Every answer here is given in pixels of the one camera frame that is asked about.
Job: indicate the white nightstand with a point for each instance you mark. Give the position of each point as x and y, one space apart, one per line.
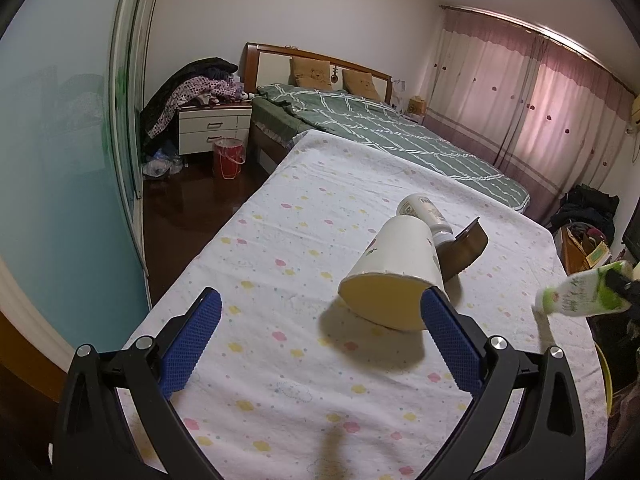
210 125

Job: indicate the white plastic bags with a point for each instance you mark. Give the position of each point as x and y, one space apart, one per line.
398 92

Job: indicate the brown foil packet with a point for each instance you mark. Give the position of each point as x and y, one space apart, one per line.
467 250

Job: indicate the pile of dark clothes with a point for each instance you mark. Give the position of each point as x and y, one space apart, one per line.
590 205

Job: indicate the red bucket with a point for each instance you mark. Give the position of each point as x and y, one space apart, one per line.
227 160

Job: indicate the white paper cup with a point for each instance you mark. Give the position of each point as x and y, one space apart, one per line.
400 250

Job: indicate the green printed card box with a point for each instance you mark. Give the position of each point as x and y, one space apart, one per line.
598 255

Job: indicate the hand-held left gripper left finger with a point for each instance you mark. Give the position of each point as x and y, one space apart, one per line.
192 345

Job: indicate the brown bear pillow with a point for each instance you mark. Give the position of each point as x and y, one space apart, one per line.
361 82
310 72

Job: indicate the pile of patterned clothes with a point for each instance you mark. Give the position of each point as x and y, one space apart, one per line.
185 90

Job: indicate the glass wardrobe door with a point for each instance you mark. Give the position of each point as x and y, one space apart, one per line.
60 160

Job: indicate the pink curtain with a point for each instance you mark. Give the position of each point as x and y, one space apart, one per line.
525 110

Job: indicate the wooden headboard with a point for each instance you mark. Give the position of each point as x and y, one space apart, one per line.
272 62

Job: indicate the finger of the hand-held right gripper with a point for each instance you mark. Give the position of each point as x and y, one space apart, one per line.
625 282

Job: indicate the hanging headboard charm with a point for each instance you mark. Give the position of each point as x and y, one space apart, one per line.
335 76

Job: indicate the small white plastic bottle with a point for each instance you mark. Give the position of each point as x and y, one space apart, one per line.
425 210

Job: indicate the white bottle with green print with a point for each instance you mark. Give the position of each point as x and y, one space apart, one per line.
575 292

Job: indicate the bed with green plaid cover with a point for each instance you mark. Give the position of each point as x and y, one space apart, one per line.
400 130

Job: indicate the crumpled clear plastic bags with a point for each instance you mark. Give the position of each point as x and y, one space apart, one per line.
160 165

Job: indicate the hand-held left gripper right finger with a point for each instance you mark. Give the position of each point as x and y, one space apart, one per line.
450 340

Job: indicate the yellow tissue box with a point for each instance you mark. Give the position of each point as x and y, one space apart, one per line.
416 106

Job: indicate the brown cardboard box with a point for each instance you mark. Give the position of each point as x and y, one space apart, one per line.
572 250

